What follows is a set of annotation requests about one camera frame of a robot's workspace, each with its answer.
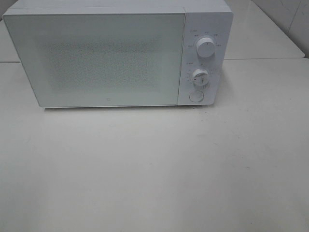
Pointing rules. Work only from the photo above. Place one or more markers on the white microwave knob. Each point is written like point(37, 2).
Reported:
point(200, 77)
point(205, 47)

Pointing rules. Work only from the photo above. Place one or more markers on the white microwave oven body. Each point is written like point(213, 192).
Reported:
point(202, 18)

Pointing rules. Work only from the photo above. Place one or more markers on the white microwave door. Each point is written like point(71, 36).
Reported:
point(100, 60)

